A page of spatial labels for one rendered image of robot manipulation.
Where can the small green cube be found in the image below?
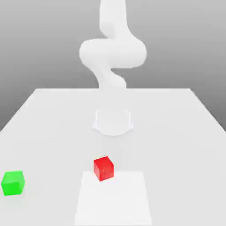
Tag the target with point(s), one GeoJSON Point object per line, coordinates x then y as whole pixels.
{"type": "Point", "coordinates": [12, 183]}

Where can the small red cube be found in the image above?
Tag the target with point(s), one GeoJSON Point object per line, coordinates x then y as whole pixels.
{"type": "Point", "coordinates": [103, 168]}

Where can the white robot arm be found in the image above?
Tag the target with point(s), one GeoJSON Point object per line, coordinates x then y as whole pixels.
{"type": "Point", "coordinates": [113, 53]}

